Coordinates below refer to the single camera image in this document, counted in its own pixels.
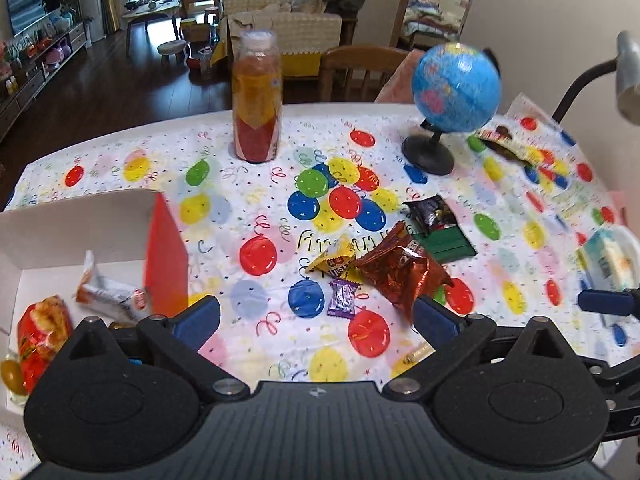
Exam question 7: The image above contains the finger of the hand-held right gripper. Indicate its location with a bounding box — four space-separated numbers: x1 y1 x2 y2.
577 287 640 317

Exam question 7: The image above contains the blue globe on black stand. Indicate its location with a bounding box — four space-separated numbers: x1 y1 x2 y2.
401 42 502 177

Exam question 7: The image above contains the tissue box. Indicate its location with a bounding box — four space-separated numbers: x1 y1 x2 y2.
575 227 640 293

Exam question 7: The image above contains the orange juice bottle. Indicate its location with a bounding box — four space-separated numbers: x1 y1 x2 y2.
231 30 285 163

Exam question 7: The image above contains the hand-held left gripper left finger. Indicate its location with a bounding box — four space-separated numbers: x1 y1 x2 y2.
50 296 251 406

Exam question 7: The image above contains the red and white cardboard box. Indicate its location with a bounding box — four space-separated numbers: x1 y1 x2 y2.
0 190 190 413

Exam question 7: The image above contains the shiny red snack bag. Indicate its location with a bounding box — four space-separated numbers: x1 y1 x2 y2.
352 221 453 323

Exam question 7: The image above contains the wooden coffee table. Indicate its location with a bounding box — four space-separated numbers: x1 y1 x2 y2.
121 0 182 56

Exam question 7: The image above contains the balloon print tablecloth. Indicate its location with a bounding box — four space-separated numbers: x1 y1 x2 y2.
0 92 640 480

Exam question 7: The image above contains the gold candy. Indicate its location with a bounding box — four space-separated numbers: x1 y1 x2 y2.
0 355 28 403

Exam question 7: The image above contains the covered sofa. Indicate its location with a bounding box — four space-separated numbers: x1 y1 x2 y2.
217 0 346 78

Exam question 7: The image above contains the television cabinet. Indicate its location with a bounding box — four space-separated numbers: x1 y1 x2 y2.
0 20 91 146

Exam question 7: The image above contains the pink cloth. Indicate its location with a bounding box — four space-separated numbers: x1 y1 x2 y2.
375 50 426 106

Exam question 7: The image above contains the flat snack packet brown print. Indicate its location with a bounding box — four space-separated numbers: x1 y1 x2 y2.
472 125 541 167

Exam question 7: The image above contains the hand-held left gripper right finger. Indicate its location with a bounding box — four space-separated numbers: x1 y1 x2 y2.
382 296 581 403

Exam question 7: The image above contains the silver desk lamp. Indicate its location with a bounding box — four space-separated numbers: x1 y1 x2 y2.
552 31 640 127

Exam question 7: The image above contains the flat screen television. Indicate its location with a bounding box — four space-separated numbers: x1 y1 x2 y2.
5 0 60 38

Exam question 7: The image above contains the wooden dining chair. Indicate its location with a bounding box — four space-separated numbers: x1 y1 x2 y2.
319 45 411 103

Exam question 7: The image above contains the dark chocolate packet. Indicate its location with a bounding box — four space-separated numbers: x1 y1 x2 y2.
401 194 458 236

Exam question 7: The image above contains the small tan candy stick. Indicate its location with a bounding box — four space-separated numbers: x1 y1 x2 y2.
404 344 433 366

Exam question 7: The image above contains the small wooden stool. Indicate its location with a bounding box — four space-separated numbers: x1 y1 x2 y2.
157 39 188 63

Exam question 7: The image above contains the red and yellow snack packet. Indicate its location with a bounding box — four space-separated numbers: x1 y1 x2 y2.
16 296 73 395

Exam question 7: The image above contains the purple candy wrapper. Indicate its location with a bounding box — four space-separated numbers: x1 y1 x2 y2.
326 280 361 318

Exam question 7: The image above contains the white snack packet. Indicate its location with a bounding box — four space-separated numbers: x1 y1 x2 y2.
75 250 151 323

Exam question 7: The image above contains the green snack packet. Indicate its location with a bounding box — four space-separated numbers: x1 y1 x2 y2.
417 225 478 262

